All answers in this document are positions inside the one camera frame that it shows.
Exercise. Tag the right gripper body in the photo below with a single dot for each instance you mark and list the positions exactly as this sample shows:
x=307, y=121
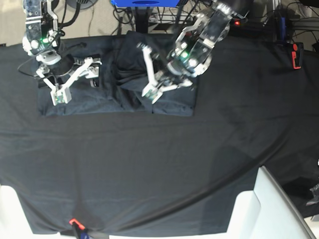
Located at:
x=42, y=38

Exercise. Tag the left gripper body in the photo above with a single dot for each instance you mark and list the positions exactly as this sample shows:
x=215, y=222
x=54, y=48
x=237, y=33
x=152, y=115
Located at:
x=191, y=55

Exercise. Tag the dark grey T-shirt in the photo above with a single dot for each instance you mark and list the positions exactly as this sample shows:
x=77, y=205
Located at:
x=122, y=77

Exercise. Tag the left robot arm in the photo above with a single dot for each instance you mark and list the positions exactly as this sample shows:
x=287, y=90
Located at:
x=160, y=62

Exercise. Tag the black stand column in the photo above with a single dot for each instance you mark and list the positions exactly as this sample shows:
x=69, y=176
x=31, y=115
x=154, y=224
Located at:
x=142, y=15

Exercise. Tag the white power strip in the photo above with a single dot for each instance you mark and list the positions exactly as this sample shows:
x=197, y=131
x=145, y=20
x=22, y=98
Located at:
x=157, y=18

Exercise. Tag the round grey floor base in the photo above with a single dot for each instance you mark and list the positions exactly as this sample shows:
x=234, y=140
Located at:
x=84, y=4

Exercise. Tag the blue plastic box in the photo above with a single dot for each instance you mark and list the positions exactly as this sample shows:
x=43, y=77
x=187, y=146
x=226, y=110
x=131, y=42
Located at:
x=145, y=3

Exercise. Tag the black table cloth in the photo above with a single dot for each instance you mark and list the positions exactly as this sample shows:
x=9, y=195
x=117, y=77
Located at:
x=144, y=174

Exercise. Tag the orange black clamp right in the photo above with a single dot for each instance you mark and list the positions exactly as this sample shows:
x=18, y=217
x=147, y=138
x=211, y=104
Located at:
x=297, y=55

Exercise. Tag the white foam block left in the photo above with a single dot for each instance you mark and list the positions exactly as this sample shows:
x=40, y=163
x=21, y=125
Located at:
x=13, y=222

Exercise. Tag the white foam block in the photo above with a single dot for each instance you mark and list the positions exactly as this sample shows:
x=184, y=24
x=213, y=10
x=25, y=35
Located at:
x=266, y=212
x=13, y=222

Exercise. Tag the orange blue clamp bottom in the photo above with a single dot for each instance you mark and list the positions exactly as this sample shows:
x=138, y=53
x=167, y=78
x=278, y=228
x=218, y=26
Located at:
x=80, y=231

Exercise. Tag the white foam block right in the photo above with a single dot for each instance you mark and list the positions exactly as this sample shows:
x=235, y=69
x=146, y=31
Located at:
x=266, y=212

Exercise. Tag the blue clamp handle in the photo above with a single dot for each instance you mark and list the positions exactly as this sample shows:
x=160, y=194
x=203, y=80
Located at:
x=280, y=30

